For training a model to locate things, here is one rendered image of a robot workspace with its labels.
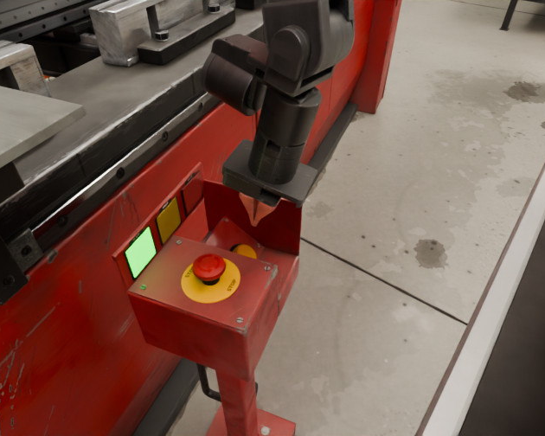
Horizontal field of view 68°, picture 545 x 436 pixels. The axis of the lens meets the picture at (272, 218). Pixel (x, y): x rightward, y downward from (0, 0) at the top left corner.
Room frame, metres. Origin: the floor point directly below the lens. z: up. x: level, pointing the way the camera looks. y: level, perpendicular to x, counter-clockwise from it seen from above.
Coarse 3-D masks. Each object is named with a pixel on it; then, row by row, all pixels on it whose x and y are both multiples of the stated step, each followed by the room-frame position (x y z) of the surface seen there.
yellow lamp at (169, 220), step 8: (168, 208) 0.40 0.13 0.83; (176, 208) 0.41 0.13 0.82; (160, 216) 0.38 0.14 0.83; (168, 216) 0.40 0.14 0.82; (176, 216) 0.41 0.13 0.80; (160, 224) 0.38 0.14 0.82; (168, 224) 0.39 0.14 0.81; (176, 224) 0.41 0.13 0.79; (160, 232) 0.38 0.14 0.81; (168, 232) 0.39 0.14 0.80
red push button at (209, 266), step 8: (200, 256) 0.34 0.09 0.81; (208, 256) 0.33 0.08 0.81; (216, 256) 0.33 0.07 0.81; (200, 264) 0.32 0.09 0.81; (208, 264) 0.32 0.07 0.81; (216, 264) 0.32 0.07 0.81; (224, 264) 0.32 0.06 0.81; (200, 272) 0.31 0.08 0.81; (208, 272) 0.31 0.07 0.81; (216, 272) 0.31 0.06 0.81; (208, 280) 0.30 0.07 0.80; (216, 280) 0.32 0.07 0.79
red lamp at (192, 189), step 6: (198, 174) 0.47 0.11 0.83; (192, 180) 0.46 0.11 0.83; (198, 180) 0.47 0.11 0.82; (186, 186) 0.44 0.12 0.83; (192, 186) 0.45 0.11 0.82; (198, 186) 0.47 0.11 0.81; (186, 192) 0.44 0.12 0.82; (192, 192) 0.45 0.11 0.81; (198, 192) 0.47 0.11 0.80; (186, 198) 0.44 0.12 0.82; (192, 198) 0.45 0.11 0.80; (198, 198) 0.46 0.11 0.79; (186, 204) 0.44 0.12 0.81; (192, 204) 0.45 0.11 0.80; (186, 210) 0.43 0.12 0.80
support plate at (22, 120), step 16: (0, 96) 0.36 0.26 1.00; (16, 96) 0.36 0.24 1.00; (32, 96) 0.36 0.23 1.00; (0, 112) 0.33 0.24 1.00; (16, 112) 0.33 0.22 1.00; (32, 112) 0.33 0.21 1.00; (48, 112) 0.33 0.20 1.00; (64, 112) 0.33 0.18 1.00; (80, 112) 0.34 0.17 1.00; (0, 128) 0.30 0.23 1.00; (16, 128) 0.30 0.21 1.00; (32, 128) 0.30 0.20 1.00; (48, 128) 0.30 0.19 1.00; (0, 144) 0.28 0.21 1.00; (16, 144) 0.28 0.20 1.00; (32, 144) 0.29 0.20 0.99; (0, 160) 0.26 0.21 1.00
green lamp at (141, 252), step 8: (144, 232) 0.35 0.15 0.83; (136, 240) 0.34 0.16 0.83; (144, 240) 0.35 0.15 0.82; (152, 240) 0.36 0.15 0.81; (136, 248) 0.33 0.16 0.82; (144, 248) 0.34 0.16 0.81; (152, 248) 0.36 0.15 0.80; (128, 256) 0.32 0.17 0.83; (136, 256) 0.33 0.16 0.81; (144, 256) 0.34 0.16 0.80; (152, 256) 0.35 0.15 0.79; (136, 264) 0.33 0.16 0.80; (144, 264) 0.34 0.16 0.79; (136, 272) 0.32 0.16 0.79
